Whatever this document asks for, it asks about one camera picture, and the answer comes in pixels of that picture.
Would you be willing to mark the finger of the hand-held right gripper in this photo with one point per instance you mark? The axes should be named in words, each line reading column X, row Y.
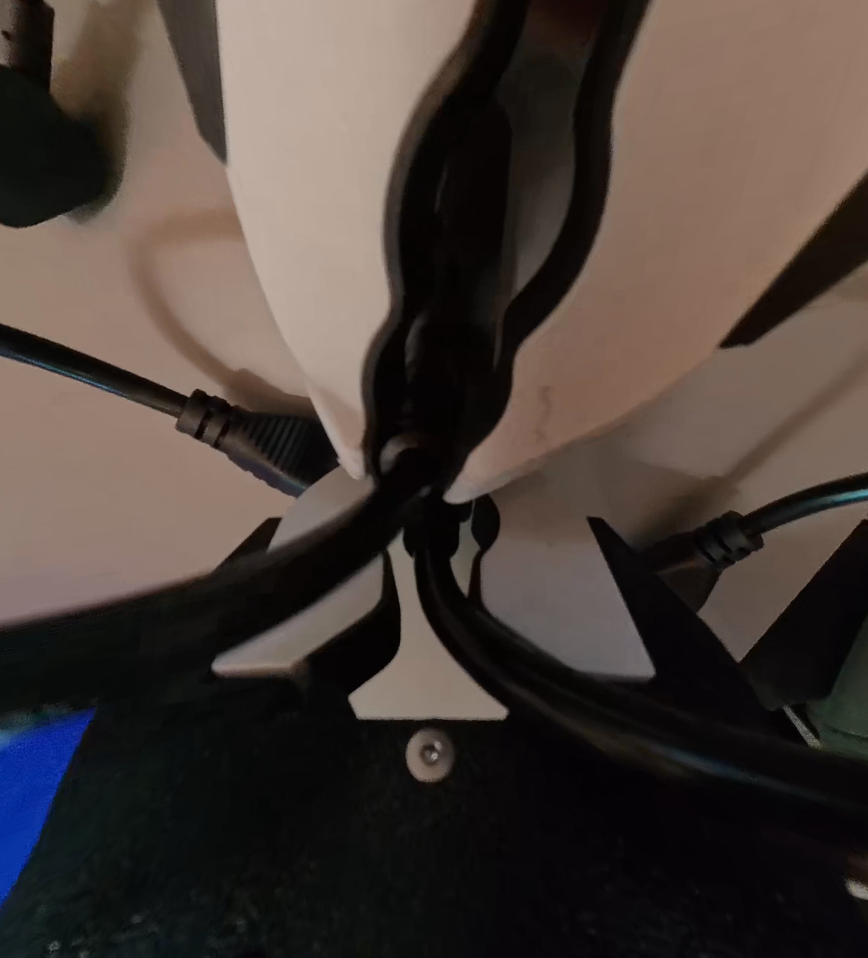
column 703, row 187
column 306, row 187

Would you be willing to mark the blue plastic bin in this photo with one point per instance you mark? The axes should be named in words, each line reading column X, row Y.
column 7, row 823

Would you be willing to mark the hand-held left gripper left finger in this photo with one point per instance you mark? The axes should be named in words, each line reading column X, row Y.
column 306, row 629

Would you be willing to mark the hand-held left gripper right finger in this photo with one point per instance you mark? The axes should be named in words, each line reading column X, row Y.
column 553, row 599

